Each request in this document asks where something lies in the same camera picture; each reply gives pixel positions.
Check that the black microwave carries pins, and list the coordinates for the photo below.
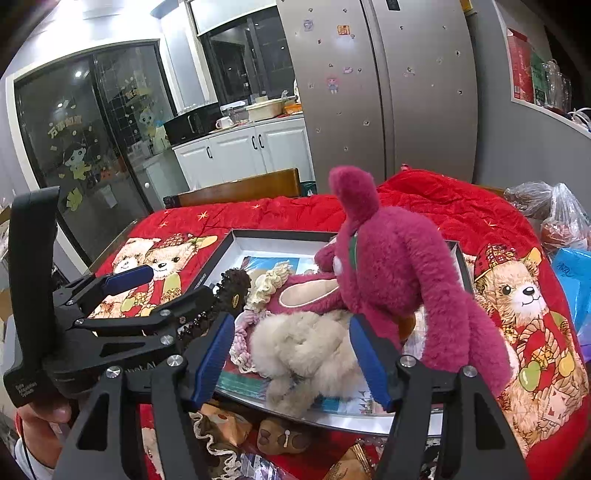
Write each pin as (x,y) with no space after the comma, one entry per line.
(191,122)

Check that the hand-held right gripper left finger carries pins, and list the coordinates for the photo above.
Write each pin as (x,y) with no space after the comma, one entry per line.
(214,350)

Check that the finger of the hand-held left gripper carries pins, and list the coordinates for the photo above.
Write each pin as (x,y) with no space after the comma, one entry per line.
(152,318)
(127,277)

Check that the clear crumpled plastic bag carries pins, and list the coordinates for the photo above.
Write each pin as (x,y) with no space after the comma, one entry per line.
(565,221)

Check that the black hair brush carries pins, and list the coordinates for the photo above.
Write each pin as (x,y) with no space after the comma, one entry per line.
(233,288)

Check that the brown bear print packet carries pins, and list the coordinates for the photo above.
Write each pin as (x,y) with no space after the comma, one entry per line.
(279,436)

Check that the glass sliding door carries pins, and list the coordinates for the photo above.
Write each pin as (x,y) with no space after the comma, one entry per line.
(69,152)

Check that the pink braided scrunchie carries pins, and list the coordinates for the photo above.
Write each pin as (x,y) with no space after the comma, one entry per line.
(242,334)

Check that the beige plush toy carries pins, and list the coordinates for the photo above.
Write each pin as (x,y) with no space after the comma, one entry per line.
(300,350)

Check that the red carton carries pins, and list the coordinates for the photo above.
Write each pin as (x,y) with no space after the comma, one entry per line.
(519,69)

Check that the white appliance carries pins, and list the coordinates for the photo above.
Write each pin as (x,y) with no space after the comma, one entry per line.
(159,180)

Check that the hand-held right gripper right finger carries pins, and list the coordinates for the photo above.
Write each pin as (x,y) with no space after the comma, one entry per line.
(369,360)

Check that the cream scrunchie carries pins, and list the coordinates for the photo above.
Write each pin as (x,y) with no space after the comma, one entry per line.
(270,284)

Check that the pink plush toy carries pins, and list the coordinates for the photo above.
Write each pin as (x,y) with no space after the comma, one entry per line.
(401,267)

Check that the white kitchen cabinet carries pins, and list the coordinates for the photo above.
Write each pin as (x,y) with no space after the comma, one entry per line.
(240,147)

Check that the clear bag with dark contents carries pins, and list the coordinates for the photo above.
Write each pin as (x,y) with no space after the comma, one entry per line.
(531,198)

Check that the person's left hand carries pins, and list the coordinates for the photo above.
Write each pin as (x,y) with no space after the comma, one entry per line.
(41,417)

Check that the red printed blanket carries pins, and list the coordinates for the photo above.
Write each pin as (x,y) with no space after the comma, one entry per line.
(461,212)

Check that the person's left forearm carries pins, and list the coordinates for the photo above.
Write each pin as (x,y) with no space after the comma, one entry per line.
(30,464)

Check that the blue plastic bag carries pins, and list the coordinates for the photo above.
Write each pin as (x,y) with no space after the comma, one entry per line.
(575,277)

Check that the beige food container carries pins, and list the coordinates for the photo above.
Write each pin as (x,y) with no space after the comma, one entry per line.
(264,108)

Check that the dark kitchen window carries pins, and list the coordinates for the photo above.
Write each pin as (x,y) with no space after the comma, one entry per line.
(249,60)

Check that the silver refrigerator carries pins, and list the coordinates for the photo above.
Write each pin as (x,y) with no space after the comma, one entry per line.
(392,92)

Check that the black shallow box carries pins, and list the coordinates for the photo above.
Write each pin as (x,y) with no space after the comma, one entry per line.
(258,247)

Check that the white mug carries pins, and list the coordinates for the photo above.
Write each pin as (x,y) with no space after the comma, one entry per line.
(225,122)

